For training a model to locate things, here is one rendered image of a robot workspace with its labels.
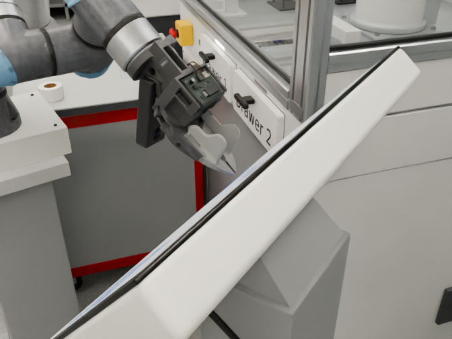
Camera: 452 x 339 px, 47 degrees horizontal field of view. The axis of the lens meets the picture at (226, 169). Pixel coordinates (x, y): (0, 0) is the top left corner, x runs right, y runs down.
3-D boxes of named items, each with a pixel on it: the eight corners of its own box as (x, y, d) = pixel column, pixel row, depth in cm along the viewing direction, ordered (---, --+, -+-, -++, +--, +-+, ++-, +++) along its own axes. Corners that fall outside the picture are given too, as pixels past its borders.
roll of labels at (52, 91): (37, 97, 160) (34, 85, 158) (58, 91, 164) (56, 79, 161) (46, 104, 155) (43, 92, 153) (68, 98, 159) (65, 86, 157)
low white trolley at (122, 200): (56, 302, 190) (11, 115, 149) (50, 206, 239) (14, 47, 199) (208, 268, 205) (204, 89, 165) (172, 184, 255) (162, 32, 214)
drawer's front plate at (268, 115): (274, 160, 117) (277, 116, 111) (233, 107, 140) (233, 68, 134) (282, 159, 117) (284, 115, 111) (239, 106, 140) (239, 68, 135)
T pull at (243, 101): (244, 110, 120) (244, 105, 119) (233, 97, 126) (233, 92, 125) (258, 108, 121) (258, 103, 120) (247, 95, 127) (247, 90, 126)
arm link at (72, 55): (38, 50, 87) (42, 10, 77) (101, 38, 92) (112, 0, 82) (54, 91, 85) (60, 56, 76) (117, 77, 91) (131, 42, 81)
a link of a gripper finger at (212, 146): (241, 168, 71) (197, 116, 71) (218, 187, 75) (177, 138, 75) (252, 158, 73) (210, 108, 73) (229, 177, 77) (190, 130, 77)
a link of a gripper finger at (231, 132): (252, 158, 73) (210, 108, 73) (229, 177, 77) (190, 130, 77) (263, 149, 75) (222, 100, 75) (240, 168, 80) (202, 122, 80)
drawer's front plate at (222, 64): (230, 103, 142) (230, 65, 136) (200, 67, 165) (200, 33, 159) (235, 103, 142) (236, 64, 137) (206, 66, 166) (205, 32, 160)
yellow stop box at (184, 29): (179, 47, 175) (177, 25, 171) (173, 40, 181) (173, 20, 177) (194, 45, 177) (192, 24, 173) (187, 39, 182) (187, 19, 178)
